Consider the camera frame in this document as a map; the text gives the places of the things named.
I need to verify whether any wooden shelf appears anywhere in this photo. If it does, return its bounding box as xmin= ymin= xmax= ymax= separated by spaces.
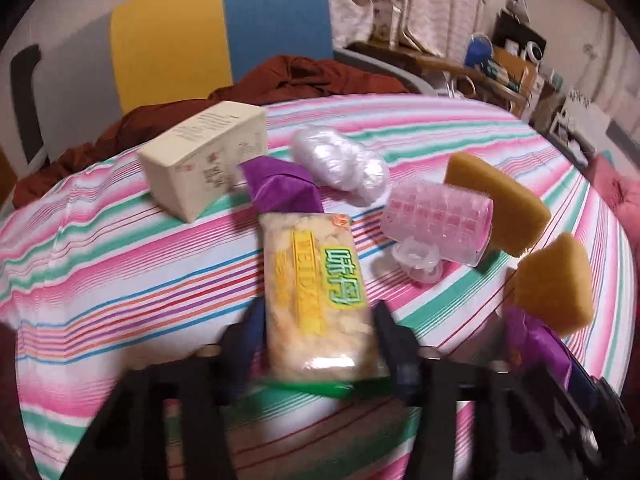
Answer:
xmin=345 ymin=40 xmax=531 ymax=107

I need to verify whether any yellow snack packet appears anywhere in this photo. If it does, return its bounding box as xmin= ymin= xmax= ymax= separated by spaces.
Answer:
xmin=259 ymin=211 xmax=396 ymax=399

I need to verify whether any striped tablecloth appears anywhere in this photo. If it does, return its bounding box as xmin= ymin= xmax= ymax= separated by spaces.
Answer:
xmin=0 ymin=92 xmax=633 ymax=480

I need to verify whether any white printed box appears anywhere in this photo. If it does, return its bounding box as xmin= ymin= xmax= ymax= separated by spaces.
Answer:
xmin=547 ymin=87 xmax=614 ymax=162

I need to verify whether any blue round object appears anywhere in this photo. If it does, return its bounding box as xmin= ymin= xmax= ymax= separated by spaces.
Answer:
xmin=465 ymin=32 xmax=494 ymax=68

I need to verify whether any brown cardboard box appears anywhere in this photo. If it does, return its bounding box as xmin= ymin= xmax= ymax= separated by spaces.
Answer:
xmin=494 ymin=46 xmax=540 ymax=92

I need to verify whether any dark red cloth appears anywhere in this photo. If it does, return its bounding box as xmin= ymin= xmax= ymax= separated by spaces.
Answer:
xmin=12 ymin=55 xmax=411 ymax=208

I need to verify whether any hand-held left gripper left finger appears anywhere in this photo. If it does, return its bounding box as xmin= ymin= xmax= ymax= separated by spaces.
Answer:
xmin=60 ymin=304 xmax=267 ymax=480

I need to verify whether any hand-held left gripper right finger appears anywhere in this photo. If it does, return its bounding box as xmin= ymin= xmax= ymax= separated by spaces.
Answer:
xmin=372 ymin=302 xmax=586 ymax=480

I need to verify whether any pink cushion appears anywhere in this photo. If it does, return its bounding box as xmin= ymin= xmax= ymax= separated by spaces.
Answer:
xmin=590 ymin=155 xmax=640 ymax=227

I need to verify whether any grey yellow blue chair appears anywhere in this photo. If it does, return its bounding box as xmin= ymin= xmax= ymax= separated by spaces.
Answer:
xmin=110 ymin=0 xmax=426 ymax=116

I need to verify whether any cream cardboard box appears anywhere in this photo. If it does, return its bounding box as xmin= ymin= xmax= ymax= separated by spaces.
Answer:
xmin=137 ymin=101 xmax=268 ymax=224

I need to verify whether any white cable loop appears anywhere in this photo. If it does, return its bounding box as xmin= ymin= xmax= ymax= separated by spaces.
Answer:
xmin=440 ymin=77 xmax=477 ymax=99

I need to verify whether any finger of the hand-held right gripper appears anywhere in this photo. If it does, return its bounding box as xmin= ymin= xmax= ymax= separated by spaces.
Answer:
xmin=562 ymin=355 xmax=608 ymax=416
xmin=502 ymin=305 xmax=531 ymax=371

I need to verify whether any pink plastic cup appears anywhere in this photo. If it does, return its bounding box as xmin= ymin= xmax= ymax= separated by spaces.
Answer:
xmin=381 ymin=182 xmax=495 ymax=267

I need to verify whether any clear plastic bag wad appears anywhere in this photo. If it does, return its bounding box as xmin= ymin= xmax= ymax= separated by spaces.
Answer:
xmin=291 ymin=125 xmax=391 ymax=206

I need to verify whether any purple packet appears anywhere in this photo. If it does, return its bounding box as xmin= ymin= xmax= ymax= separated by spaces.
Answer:
xmin=237 ymin=156 xmax=323 ymax=216
xmin=505 ymin=305 xmax=573 ymax=391

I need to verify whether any clear round plastic lid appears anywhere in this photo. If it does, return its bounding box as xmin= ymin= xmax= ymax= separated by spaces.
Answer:
xmin=392 ymin=240 xmax=444 ymax=286

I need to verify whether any tan sponge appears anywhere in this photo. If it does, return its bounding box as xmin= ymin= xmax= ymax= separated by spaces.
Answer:
xmin=445 ymin=154 xmax=552 ymax=257
xmin=514 ymin=232 xmax=595 ymax=337

